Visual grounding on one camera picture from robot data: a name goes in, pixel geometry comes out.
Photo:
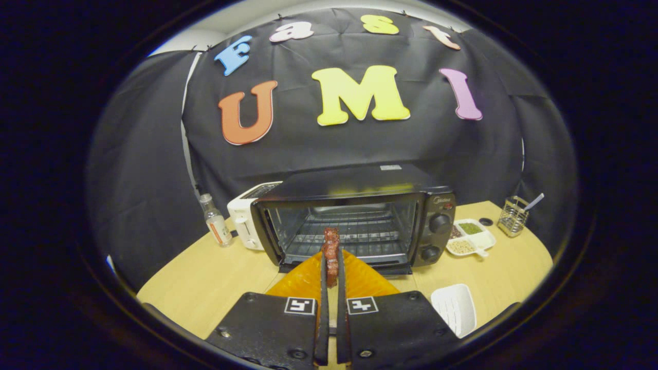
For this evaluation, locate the brown meat piece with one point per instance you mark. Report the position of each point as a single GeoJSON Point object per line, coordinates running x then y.
{"type": "Point", "coordinates": [331, 246]}

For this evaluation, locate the black backdrop cloth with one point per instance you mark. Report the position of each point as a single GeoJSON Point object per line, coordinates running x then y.
{"type": "Point", "coordinates": [318, 149]}

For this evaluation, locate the white divided condiment dish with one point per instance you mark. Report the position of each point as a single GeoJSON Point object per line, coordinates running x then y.
{"type": "Point", "coordinates": [480, 239]}

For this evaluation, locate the white rectangular tray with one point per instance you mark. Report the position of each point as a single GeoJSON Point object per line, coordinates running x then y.
{"type": "Point", "coordinates": [455, 308]}

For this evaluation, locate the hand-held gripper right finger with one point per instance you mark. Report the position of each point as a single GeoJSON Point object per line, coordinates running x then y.
{"type": "Point", "coordinates": [390, 329]}

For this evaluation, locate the metal spoon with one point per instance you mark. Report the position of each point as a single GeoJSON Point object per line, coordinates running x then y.
{"type": "Point", "coordinates": [534, 201]}

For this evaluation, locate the black toaster oven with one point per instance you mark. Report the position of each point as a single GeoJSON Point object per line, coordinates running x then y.
{"type": "Point", "coordinates": [437, 205]}

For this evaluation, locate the small black round cap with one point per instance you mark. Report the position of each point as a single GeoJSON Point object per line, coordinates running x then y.
{"type": "Point", "coordinates": [485, 222]}

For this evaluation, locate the white pop-up toaster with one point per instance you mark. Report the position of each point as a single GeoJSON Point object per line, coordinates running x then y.
{"type": "Point", "coordinates": [241, 221]}

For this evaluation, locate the clear glass bottle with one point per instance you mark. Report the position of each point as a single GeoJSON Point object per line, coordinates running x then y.
{"type": "Point", "coordinates": [216, 223]}

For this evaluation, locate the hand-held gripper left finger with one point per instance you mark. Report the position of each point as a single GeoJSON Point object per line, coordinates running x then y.
{"type": "Point", "coordinates": [267, 329]}

